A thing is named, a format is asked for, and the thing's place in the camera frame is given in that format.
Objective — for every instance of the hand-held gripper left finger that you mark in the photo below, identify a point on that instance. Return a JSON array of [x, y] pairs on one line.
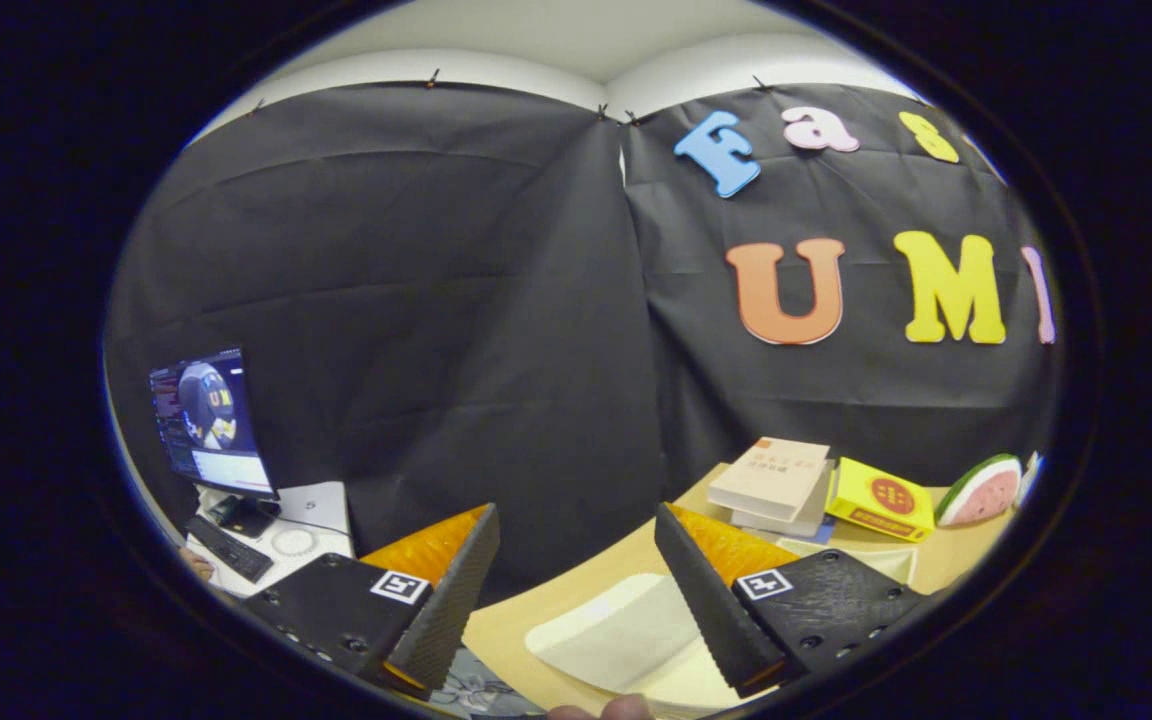
[[451, 600]]

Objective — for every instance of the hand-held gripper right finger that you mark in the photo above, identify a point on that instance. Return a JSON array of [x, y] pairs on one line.
[[706, 600]]

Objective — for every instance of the cream storage box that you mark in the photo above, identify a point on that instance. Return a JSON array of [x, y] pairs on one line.
[[616, 630]]

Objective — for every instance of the blue book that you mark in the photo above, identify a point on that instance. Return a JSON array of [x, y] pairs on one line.
[[821, 537]]

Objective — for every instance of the white desk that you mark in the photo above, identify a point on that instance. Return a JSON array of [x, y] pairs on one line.
[[321, 505]]

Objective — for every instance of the round white coaster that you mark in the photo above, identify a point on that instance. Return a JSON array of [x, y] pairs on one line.
[[294, 542]]

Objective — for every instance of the yellow book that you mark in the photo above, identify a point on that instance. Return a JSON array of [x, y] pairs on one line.
[[881, 495]]

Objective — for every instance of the black keyboard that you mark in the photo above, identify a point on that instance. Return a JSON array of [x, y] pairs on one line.
[[231, 550]]

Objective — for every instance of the watermelon slice plush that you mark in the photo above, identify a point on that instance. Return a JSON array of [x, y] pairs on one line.
[[981, 492]]

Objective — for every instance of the computer monitor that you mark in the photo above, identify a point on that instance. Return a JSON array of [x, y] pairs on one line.
[[211, 420]]

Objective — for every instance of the black backdrop cloth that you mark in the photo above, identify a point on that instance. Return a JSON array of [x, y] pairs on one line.
[[436, 300]]

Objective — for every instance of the white plush toy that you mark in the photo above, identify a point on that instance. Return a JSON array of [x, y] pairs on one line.
[[1030, 478]]

